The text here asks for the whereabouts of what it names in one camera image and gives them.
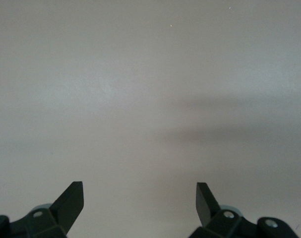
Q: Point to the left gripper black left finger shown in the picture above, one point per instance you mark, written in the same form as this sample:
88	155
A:
66	208

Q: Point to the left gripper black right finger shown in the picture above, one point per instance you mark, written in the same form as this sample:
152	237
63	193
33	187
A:
207	213

